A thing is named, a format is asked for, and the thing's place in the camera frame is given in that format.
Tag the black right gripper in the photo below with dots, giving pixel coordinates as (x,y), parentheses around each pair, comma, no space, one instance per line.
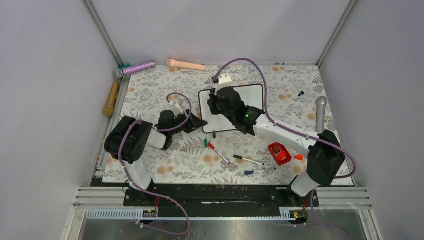
(212,102)

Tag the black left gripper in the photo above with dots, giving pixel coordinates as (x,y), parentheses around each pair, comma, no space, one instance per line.
(194,123)

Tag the white whiteboard black frame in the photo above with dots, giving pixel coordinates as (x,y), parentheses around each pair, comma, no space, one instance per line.
(252,95)

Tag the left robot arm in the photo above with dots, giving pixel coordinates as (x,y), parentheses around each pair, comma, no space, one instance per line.
(128,140)

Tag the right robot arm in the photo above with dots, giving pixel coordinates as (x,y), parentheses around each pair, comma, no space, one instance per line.
(322,150)

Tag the red marker pen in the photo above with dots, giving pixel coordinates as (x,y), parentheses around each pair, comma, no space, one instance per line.
(212,147)

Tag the black marker pen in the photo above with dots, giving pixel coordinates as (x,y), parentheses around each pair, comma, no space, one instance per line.
(248,160)

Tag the pink microphone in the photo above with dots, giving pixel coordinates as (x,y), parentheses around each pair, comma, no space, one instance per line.
(172,63)

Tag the blue marker pen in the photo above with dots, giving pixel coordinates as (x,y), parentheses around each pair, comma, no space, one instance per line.
(252,172)

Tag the red plastic box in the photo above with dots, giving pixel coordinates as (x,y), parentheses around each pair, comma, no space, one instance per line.
(279,153)

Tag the gold microphone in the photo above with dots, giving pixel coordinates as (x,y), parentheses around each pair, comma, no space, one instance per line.
(109,107)

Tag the small orange block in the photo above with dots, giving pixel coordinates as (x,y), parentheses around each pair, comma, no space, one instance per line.
(299,157)

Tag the purple glitter microphone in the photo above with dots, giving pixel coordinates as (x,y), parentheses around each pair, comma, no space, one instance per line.
(132,69)

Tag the silver microphone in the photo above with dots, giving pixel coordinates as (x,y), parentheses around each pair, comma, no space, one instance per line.
(321,104)

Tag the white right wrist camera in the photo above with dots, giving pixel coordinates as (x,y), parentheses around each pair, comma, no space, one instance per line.
(224,81)

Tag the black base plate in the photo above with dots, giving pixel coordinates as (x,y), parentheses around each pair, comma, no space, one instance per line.
(215,201)

